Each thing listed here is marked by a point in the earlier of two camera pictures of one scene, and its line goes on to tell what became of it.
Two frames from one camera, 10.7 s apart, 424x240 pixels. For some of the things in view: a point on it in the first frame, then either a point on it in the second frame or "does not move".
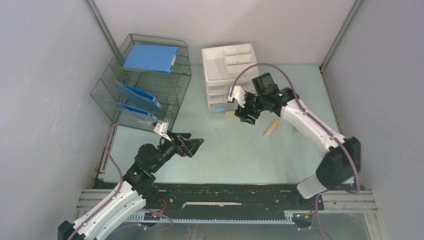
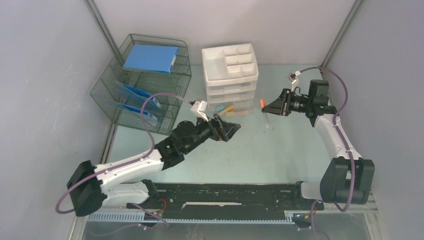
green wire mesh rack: [143, 87] does not move
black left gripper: [189, 148] → [220, 130]
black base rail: [225, 203] does not move
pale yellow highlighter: [273, 127] → [229, 108]
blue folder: [157, 58] does not move
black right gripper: [243, 113] → [281, 105]
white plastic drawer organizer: [222, 65] does not move
